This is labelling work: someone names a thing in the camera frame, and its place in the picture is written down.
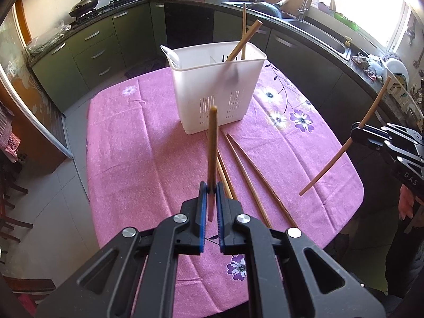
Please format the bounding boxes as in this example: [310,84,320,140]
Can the light bamboo chopstick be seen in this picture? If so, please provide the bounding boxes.
[241,3,246,60]

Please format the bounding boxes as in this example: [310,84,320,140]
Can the chrome kitchen faucet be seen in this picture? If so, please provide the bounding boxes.
[296,0,310,21]

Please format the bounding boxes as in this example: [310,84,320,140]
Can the green lower kitchen cabinets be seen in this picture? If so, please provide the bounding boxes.
[29,1,213,114]

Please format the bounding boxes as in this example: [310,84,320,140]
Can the person's right hand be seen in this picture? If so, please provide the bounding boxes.
[398,185,415,220]

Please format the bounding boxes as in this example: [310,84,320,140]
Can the brown bamboo chopstick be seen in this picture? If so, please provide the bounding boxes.
[217,149,238,200]
[208,105,218,222]

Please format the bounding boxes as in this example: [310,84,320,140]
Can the dark wooden chopstick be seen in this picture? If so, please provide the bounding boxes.
[226,134,298,228]

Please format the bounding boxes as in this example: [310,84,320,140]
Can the pink floral tablecloth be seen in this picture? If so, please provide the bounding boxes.
[85,62,365,318]

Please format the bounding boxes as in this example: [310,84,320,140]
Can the stainless steel sink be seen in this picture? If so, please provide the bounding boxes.
[223,2,351,61]

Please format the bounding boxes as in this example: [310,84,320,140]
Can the white plastic utensil holder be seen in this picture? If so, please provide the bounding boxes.
[160,42,267,134]

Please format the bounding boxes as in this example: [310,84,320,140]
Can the black frying pan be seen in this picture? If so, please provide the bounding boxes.
[247,0,290,19]

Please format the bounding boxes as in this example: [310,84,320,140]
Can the dark floor mat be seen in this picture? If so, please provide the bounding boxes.
[124,56,167,79]

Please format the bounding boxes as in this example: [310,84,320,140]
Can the dark wooden chair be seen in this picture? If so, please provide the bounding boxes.
[1,160,34,267]

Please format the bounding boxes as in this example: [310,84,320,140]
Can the black gas stove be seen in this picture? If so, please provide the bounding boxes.
[70,0,141,28]

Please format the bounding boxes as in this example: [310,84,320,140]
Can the black wok with lid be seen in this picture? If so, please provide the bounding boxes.
[69,0,99,18]

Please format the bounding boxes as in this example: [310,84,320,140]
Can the glass sliding door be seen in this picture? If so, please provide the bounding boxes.
[1,8,73,159]

